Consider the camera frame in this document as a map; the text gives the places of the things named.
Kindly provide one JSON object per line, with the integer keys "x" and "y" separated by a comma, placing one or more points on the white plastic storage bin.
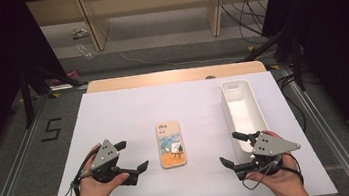
{"x": 242, "y": 109}

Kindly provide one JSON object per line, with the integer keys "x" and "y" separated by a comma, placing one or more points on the light wooden table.
{"x": 160, "y": 78}

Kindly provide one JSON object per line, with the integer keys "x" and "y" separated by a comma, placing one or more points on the person's left hand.
{"x": 95, "y": 193}

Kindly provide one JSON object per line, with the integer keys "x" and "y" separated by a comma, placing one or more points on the person's right hand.
{"x": 287, "y": 185}

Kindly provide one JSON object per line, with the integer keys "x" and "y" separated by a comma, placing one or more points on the pink floor item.
{"x": 70, "y": 76}

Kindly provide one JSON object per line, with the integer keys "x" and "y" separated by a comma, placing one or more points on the beige illustrated phone case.
{"x": 171, "y": 145}

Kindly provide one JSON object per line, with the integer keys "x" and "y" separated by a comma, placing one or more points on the small grey floor item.
{"x": 80, "y": 32}

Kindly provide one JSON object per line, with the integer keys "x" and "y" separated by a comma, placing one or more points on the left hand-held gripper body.
{"x": 104, "y": 155}

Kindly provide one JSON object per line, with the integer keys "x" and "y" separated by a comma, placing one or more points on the clear plastic bottle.
{"x": 84, "y": 52}

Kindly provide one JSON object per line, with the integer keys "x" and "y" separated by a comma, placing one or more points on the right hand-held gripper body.
{"x": 270, "y": 146}

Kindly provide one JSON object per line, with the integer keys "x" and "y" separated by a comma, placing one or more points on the light wooden shelf unit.
{"x": 150, "y": 0}

